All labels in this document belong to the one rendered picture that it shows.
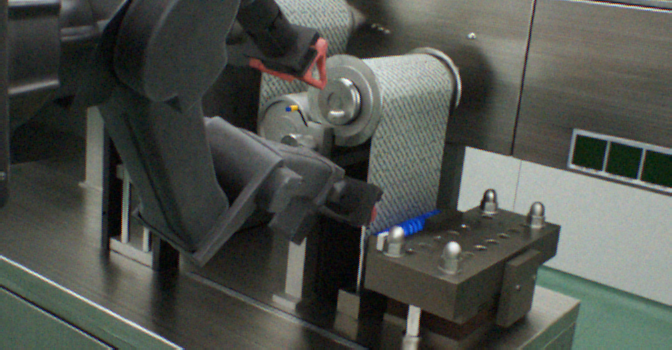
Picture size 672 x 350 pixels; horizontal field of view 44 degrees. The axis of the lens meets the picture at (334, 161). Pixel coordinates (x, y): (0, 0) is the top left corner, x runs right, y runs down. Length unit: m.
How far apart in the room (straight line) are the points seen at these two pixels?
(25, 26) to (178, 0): 0.07
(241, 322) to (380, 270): 0.24
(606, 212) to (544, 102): 2.54
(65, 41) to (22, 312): 1.31
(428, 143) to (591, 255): 2.70
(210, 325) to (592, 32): 0.80
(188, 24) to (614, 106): 1.16
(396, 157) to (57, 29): 1.09
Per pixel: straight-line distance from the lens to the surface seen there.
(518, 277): 1.40
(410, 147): 1.42
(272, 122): 1.44
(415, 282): 1.28
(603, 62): 1.49
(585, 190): 4.05
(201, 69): 0.43
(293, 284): 1.42
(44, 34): 0.33
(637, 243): 4.03
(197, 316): 1.36
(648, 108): 1.47
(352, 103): 1.30
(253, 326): 1.34
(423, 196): 1.50
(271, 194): 0.75
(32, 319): 1.62
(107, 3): 0.38
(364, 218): 1.26
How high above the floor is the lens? 1.50
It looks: 15 degrees down
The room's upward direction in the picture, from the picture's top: 6 degrees clockwise
